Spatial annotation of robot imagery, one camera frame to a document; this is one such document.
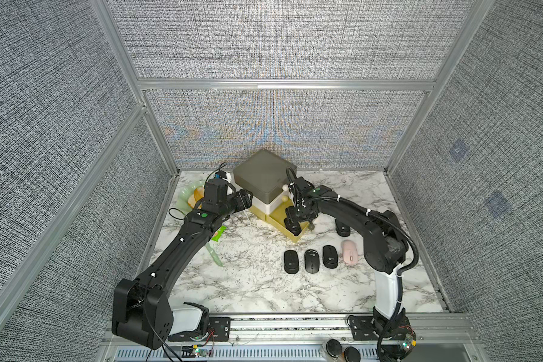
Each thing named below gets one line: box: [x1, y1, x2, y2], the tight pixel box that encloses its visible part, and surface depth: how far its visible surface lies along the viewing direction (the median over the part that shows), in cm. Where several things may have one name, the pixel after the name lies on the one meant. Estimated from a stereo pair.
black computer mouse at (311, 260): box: [303, 248, 320, 274], surface depth 89 cm
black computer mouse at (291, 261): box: [283, 249, 300, 274], surface depth 88 cm
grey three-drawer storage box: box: [233, 148, 310, 243], surface depth 95 cm
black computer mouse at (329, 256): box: [322, 245, 339, 270], surface depth 89 cm
